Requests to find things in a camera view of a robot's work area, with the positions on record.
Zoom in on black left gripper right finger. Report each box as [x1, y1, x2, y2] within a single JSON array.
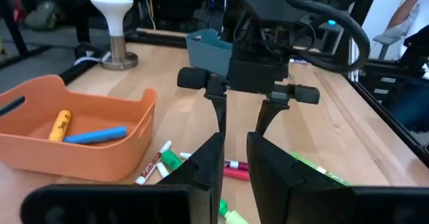
[[247, 132, 353, 224]]

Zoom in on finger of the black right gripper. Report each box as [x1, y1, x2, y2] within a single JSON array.
[[255, 85, 321, 136], [176, 66, 229, 137]]

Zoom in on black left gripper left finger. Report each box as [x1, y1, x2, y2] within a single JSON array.
[[158, 132, 225, 224]]

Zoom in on green Expo marker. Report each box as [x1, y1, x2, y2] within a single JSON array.
[[289, 151, 350, 187]]

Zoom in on blue Expo marker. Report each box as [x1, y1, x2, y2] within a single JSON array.
[[156, 162, 170, 179]]

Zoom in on light green Sharpie highlighter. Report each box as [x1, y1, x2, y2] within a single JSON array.
[[224, 209, 251, 224]]

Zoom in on dark red Expo marker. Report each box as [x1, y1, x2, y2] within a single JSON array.
[[135, 139, 174, 186]]

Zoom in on blue highlighter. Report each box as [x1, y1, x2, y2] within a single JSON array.
[[62, 125, 129, 145]]

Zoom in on yellow orange highlighter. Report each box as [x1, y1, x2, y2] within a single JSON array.
[[48, 109, 73, 143]]

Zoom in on teal plastic bin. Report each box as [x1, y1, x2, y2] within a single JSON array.
[[186, 28, 235, 77]]

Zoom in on maroon capped white marker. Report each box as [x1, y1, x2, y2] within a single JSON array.
[[223, 159, 250, 172]]

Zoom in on blue white pen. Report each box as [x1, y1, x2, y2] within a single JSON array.
[[288, 58, 314, 66]]

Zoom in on black office chair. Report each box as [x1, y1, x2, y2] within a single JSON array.
[[156, 0, 205, 23]]

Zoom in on orange plastic bin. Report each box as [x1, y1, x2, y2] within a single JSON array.
[[0, 74, 158, 184]]

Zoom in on white mushroom lamp brass base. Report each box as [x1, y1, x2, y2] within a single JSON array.
[[88, 0, 139, 72]]

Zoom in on green backpack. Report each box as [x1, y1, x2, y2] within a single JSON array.
[[25, 1, 63, 30]]

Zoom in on black legged desk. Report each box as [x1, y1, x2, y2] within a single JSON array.
[[0, 0, 51, 67]]

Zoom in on black aluminium table frame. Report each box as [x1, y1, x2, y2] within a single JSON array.
[[58, 27, 429, 170]]

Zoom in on thick black gripper cable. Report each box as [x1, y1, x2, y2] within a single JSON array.
[[281, 0, 371, 73]]

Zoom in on yellow extension cord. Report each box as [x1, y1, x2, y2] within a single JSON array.
[[145, 0, 157, 30]]

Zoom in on white lamp cable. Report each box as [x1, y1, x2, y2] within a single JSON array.
[[73, 51, 111, 66]]

